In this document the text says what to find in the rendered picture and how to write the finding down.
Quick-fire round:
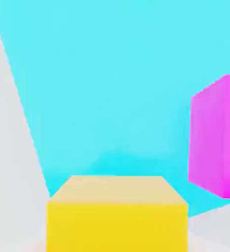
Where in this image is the large cyan box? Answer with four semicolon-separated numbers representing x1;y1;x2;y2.
0;0;230;219

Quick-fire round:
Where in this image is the small yellow cube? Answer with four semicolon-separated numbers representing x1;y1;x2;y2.
46;175;189;252

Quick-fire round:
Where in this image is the small magenta cube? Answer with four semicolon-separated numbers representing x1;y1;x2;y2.
187;74;230;200

